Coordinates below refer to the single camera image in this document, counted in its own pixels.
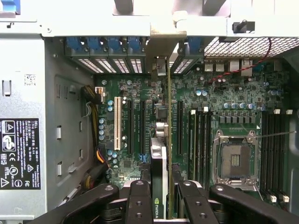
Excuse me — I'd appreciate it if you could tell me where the grey power supply unit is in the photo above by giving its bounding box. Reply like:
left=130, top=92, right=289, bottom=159
left=0, top=35, right=95, bottom=220

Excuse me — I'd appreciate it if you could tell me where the white expansion slot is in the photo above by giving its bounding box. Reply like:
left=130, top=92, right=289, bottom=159
left=114, top=96, right=122, bottom=150

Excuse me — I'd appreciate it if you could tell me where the yellow black power wire bundle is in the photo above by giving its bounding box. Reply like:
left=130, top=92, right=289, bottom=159
left=80, top=85, right=110, bottom=189

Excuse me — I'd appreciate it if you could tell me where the metal socket cover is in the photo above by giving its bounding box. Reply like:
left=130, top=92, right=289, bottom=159
left=216, top=178, right=261, bottom=196

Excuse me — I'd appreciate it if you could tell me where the black expansion slot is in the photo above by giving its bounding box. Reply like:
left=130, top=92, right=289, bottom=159
left=140, top=100, right=147, bottom=154
left=127, top=99, right=135, bottom=154
left=177, top=100, right=184, bottom=156

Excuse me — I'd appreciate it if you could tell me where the red black twisted wire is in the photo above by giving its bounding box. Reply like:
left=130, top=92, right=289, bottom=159
left=205, top=37, right=273, bottom=84

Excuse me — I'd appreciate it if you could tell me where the CPU socket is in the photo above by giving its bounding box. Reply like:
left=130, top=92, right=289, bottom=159
left=214, top=130, right=261, bottom=187

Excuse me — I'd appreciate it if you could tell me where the green Dell motherboard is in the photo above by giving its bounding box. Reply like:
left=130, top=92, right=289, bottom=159
left=93, top=58, right=292, bottom=210

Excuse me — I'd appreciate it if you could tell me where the black open PC case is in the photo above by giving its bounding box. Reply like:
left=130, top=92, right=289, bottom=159
left=0, top=0, right=299, bottom=224

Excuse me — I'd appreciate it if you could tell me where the thin metal locking lever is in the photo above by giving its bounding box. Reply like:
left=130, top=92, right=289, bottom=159
left=256, top=131, right=298, bottom=140

